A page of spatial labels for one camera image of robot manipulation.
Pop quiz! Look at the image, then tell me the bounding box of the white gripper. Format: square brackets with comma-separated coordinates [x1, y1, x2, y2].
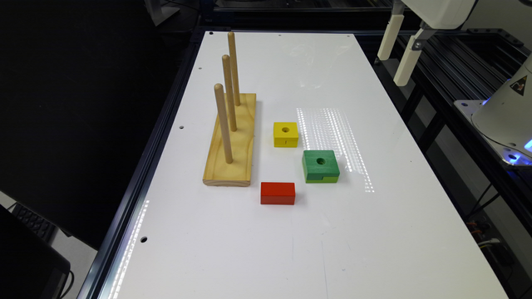
[377, 0, 476, 86]

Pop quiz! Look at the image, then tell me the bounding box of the yellow wooden block with hole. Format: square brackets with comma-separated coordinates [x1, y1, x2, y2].
[273, 122, 298, 148]

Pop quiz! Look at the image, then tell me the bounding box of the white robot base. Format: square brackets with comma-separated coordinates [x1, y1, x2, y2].
[454, 58, 531, 167]

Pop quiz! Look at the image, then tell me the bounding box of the green wooden block with hole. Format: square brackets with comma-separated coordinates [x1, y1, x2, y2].
[302, 150, 340, 184]

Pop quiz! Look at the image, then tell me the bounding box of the red wooden block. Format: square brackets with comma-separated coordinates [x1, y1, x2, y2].
[260, 182, 296, 205]

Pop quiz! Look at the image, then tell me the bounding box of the rear wooden peg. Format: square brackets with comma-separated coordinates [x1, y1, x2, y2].
[228, 32, 240, 106]

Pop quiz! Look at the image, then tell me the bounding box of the wooden peg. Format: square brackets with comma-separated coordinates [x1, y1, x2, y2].
[214, 83, 233, 164]
[222, 55, 237, 132]
[228, 32, 240, 106]

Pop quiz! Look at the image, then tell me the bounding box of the middle wooden peg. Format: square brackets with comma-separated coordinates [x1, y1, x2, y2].
[222, 55, 237, 132]

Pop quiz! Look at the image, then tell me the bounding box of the front wooden peg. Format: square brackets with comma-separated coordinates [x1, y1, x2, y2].
[214, 83, 233, 164]

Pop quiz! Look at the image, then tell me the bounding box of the wooden peg board base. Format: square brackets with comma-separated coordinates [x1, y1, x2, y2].
[203, 93, 256, 187]

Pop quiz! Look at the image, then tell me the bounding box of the black aluminium frame rack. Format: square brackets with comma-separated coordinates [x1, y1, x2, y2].
[373, 27, 532, 233]

